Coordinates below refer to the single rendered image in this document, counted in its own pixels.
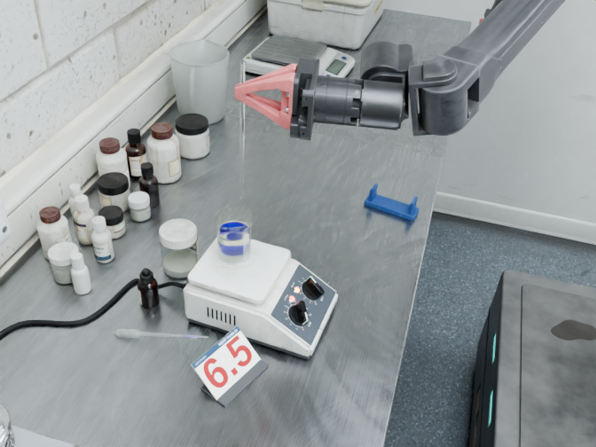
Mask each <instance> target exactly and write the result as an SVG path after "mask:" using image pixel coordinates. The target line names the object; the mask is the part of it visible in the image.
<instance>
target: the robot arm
mask: <svg viewBox="0 0 596 447"><path fill-rule="evenodd" d="M565 1H566V0H502V1H501V2H500V3H499V4H498V5H497V6H496V8H495V9H494V10H493V11H492V12H491V13H490V14H489V15H488V16H487V17H486V18H485V19H484V20H483V21H482V22H481V23H480V24H479V25H478V26H477V27H476V28H475V29H474V31H473V32H472V33H471V34H469V35H468V36H467V37H466V38H465V39H464V40H463V41H461V42H460V43H458V44H457V45H455V46H452V47H450V49H449V50H447V52H445V53H444V55H440V54H436V55H435V56H434V57H433V58H432V59H431V60H426V61H423V65H417V66H415V61H414V55H413V49H412V46H411V45H410V44H408V43H403V44H398V43H396V42H394V41H392V40H389V39H378V40H375V41H372V42H370V43H368V44H367V45H366V46H365V47H364V49H363V51H362V54H361V65H360V78H359V79H353V78H343V77H333V76H325V75H319V64H320V59H301V58H300V59H299V63H298V66H297V64H290V65H288V66H285V67H282V68H280V69H278V70H275V71H273V72H270V73H268V74H265V75H262V76H259V77H256V78H254V79H252V80H249V81H246V82H245V84H243V85H240V83H239V84H236V87H235V89H234V97H235V98H236V99H237V100H239V101H240V102H242V103H244V104H246V105H248V106H250V107H252V108H254V109H255V110H257V111H258V112H260V113H261V114H263V115H265V116H266V117H268V118H269V119H271V120H272V121H274V122H276V123H277V124H278V125H280V126H281V127H283V128H284V129H290V137H293V138H299V139H301V140H311V133H312V128H313V122H317V123H328V124H337V125H346V126H357V119H359V122H358V127H365V128H375V129H392V130H398V129H400V128H401V123H402V121H403V120H405V119H408V118H409V93H410V103H411V114H412V133H413V135H414V136H425V135H436V136H448V135H452V134H455V133H457V132H459V131H461V130H462V129H463V128H464V127H465V126H466V125H467V124H468V123H469V121H470V120H471V119H472V118H473V117H474V116H475V114H476V113H477V112H478V111H479V105H480V104H481V103H482V101H483V100H484V99H485V98H486V97H487V96H488V94H489V93H490V91H491V90H492V88H493V86H494V83H495V81H496V80H497V79H498V78H499V76H500V75H501V74H502V73H503V71H504V70H505V69H506V68H507V66H508V65H509V64H510V63H511V62H512V61H513V60H514V58H515V57H516V56H517V55H518V54H519V53H520V52H521V50H522V49H523V48H524V47H525V46H526V45H527V43H528V42H529V41H530V40H531V39H532V38H533V37H534V35H535V34H536V33H537V32H538V31H539V30H540V28H541V27H542V26H543V25H544V24H545V23H546V22H547V21H548V20H549V19H550V18H551V17H552V16H553V14H554V13H555V12H556V11H557V10H558V9H559V8H560V6H561V5H562V4H563V3H564V2H565ZM275 89H280V90H282V99H281V102H279V101H277V100H273V99H270V98H265V97H261V96H258V95H256V94H254V93H251V92H256V91H261V90H275ZM417 89H418V91H417ZM418 93H419V105H420V112H419V113H418Z"/></svg>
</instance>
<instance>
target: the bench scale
mask: <svg viewBox="0 0 596 447"><path fill-rule="evenodd" d="M300 58H301V59H320V64H319V75H325V76H333V77H343V78H345V77H346V75H347V74H348V73H349V71H350V70H351V69H352V68H353V66H354V65H355V60H354V59H353V58H352V57H351V56H350V55H347V54H345V53H342V52H340V51H337V50H334V49H331V48H327V45H325V44H322V43H314V42H310V41H305V40H301V39H296V38H292V37H287V36H282V35H272V36H271V37H268V38H266V39H265V40H264V41H263V42H262V43H260V44H259V45H258V46H257V47H256V48H254V49H253V50H252V51H251V52H250V53H248V54H247V55H246V57H245V58H243V60H244V61H245V63H246V65H245V71H247V72H249V73H253V74H258V75H266V74H268V73H270V72H273V71H275V70H278V69H280V68H282V67H285V66H288V65H290V64H297V66H298V63H299V59H300Z"/></svg>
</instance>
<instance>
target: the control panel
mask: <svg viewBox="0 0 596 447"><path fill-rule="evenodd" d="M310 276H312V277H313V278H314V279H315V280H316V281H317V282H318V283H319V284H320V286H321V287H322V288H323V289H324V290H325V293H324V294H323V295H322V296H321V297H319V298H318V299H317V300H311V299H309V298H308V297H307V296H306V295H305V294H304V292H303V291H302V285H303V283H304V282H305V281H306V280H307V279H308V278H309V277H310ZM296 287H298V288H299V289H300V291H299V293H297V292H295V290H294V289H295V288H296ZM335 293H336V292H335V291H334V290H333V289H332V288H331V287H329V286H328V285H326V284H325V283H324V282H322V281H321V280H320V279H319V278H317V277H316V276H314V275H313V274H312V273H311V272H309V271H308V270H306V269H305V268H304V267H302V266H301V265H300V264H299V265H298V267H297V268H296V270H295V272H294V274H293V276H292V277H291V279H290V281H289V282H288V284H287V286H286V288H285V290H284V292H283V294H282V295H281V296H280V298H279V300H278V302H277V304H276V306H275V308H274V309H273V311H272V313H271V315H272V316H273V317H274V318H275V319H277V321H278V322H280V323H281V324H282V325H284V326H285V327H286V328H288V329H289V330H290V331H292V332H293V333H295V334H296V335H297V336H299V337H300V338H301V339H303V340H304V341H306V342H307V343H308V344H309V345H310V346H311V344H312V342H313V341H314V339H315V337H316V335H317V333H318V329H319V327H320V326H321V324H322V322H323V320H324V318H325V314H326V312H327V311H328V309H329V307H330V305H331V302H332V300H333V298H334V296H335ZM291 296H293V297H294V301H293V302H292V301H291V300H290V297H291ZM299 301H304V302H305V305H306V309H307V312H308V315H309V321H308V323H307V324H306V325H302V326H300V325H296V324H295V323H294V322H293V321H292V320H291V318H290V317H289V310H290V308H291V307H292V306H294V305H296V304H297V303H298V302H299Z"/></svg>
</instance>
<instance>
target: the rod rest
mask: <svg viewBox="0 0 596 447"><path fill-rule="evenodd" d="M377 188H378V184H374V186H373V188H372V189H371V190H370V194H369V195H368V197H367V198H366V199H365V205H366V206H368V207H371V208H376V209H378V210H381V211H384V212H387V213H390V214H392V215H395V216H399V217H402V218H404V219H407V220H410V221H413V220H414V219H415V217H416V216H417V214H418V213H419V210H420V209H419V208H416V204H417V199H418V197H416V196H415V197H414V198H413V201H412V202H411V204H410V205H408V204H405V203H403V202H400V201H397V200H392V199H390V198H387V197H384V196H381V195H379V194H376V193H377Z"/></svg>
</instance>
